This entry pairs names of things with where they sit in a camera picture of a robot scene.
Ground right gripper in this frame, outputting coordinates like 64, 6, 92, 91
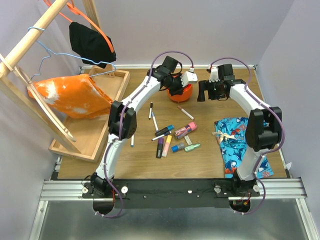
196, 79, 225, 102

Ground orange round organizer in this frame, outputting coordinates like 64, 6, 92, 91
166, 83, 194, 103

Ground black cap white marker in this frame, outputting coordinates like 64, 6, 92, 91
148, 102, 153, 120

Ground brown cap white marker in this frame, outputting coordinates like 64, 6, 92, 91
177, 106, 195, 120

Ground purple cap white marker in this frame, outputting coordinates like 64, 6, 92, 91
151, 111, 159, 132

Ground pink cap glue stick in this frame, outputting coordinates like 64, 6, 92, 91
173, 121, 197, 140

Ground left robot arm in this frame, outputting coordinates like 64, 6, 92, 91
90, 69, 189, 198

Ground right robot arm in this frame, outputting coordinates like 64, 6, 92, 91
197, 79, 285, 196

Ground blue cap black highlighter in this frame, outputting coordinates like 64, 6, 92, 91
155, 124, 175, 137

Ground yellow cap pink highlighter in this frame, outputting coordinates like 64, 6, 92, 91
161, 135, 172, 158

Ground blue shark print shorts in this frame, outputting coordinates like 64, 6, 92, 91
212, 116, 275, 179

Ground small beige eraser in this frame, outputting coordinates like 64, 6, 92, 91
184, 135, 193, 146

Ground white marker thin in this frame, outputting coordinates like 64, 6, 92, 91
152, 131, 172, 141

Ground purple cap black highlighter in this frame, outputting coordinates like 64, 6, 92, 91
156, 137, 164, 159

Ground green highlighter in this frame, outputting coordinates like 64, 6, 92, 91
184, 143, 201, 152

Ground blue cap grey glue stick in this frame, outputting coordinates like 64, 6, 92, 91
171, 142, 186, 153

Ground blue cap white marker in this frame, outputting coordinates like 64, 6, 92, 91
130, 135, 135, 147

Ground black cloth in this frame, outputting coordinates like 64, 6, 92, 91
68, 22, 117, 69

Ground orange tie-dye cloth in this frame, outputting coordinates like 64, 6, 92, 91
34, 74, 114, 119

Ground orange hanger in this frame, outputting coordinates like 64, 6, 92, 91
42, 0, 116, 53

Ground wooden clothes rack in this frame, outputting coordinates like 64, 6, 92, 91
0, 0, 103, 154

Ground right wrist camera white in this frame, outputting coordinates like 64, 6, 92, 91
209, 66, 220, 83

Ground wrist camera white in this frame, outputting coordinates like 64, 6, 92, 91
209, 66, 220, 83
180, 71, 198, 88

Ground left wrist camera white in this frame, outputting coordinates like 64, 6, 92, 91
180, 71, 198, 88

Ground blue wire hanger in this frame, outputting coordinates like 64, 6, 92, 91
31, 33, 114, 79

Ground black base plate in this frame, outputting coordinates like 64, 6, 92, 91
82, 176, 261, 214

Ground aluminium rail frame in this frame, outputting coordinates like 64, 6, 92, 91
38, 178, 320, 239

